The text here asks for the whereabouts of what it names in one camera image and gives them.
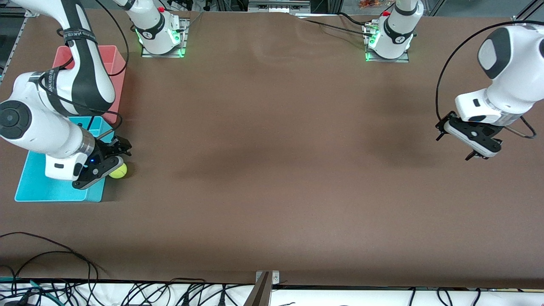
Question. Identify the yellow-green tennis ball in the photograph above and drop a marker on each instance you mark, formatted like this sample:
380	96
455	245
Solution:
120	171

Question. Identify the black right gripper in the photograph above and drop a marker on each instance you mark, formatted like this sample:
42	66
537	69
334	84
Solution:
103	151

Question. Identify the small orange object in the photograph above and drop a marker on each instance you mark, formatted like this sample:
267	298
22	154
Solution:
370	3

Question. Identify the grey metal box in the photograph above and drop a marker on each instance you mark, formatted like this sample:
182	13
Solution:
278	5

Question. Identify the aluminium frame rail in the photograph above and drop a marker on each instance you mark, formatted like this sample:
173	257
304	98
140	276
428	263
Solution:
17	42

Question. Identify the black power plug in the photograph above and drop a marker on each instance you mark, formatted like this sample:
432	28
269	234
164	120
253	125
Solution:
185	299
222	297

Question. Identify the pink plastic bin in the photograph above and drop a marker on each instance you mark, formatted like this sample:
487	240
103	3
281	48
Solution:
111	57

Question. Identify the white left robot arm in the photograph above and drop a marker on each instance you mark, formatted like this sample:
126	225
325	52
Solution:
510	72

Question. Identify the dark camera stand post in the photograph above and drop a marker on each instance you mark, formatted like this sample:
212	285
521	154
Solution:
260	293

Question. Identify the metal table clamp plate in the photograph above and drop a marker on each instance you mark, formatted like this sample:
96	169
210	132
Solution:
276	277

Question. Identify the blue plastic bin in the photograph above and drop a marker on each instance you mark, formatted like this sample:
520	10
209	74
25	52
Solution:
42	189

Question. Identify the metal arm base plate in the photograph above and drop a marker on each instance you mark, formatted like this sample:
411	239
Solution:
403	60
185	46

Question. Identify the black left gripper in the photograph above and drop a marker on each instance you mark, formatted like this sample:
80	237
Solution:
441	123

